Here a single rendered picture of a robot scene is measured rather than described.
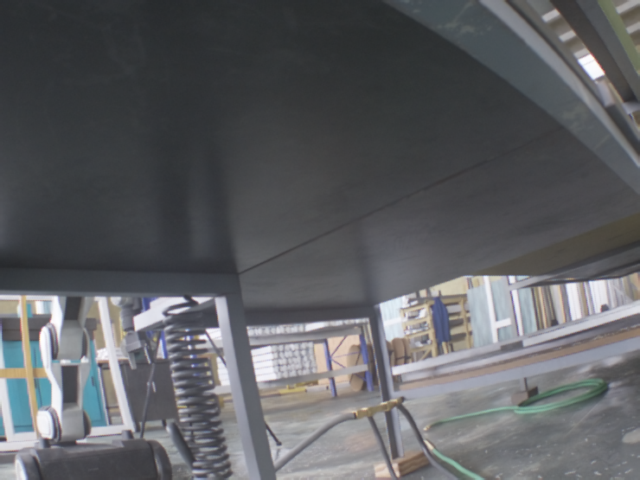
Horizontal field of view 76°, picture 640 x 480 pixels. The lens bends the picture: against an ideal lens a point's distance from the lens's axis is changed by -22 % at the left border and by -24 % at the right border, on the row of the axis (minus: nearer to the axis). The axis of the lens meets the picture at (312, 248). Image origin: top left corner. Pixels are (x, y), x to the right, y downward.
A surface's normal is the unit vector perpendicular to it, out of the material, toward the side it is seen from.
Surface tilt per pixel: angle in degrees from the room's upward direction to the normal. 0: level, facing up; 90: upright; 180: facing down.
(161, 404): 90
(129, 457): 90
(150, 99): 180
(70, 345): 122
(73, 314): 136
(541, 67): 180
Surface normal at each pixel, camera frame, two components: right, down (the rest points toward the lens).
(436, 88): 0.17, 0.96
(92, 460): 0.72, -0.29
